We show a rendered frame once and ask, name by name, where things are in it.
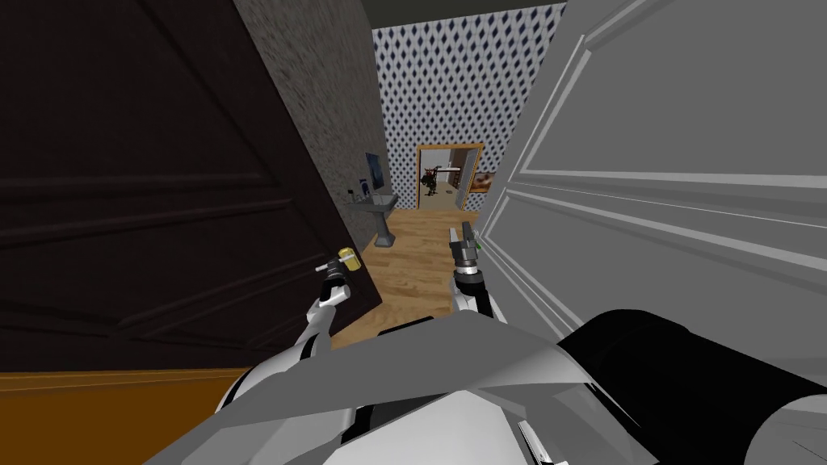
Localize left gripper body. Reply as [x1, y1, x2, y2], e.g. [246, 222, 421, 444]
[324, 257, 351, 290]

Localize wall mirror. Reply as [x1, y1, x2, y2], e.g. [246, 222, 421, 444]
[364, 151, 388, 195]

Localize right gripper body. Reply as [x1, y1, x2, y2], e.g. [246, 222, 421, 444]
[452, 241, 483, 275]

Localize grey door leaf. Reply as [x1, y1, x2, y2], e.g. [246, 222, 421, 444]
[473, 0, 827, 388]

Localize grey pedestal sink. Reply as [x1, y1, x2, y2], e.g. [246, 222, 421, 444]
[348, 191, 401, 249]

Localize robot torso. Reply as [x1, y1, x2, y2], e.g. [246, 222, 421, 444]
[143, 316, 661, 465]

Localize dark brown door leaf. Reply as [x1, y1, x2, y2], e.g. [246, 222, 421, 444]
[0, 0, 384, 375]

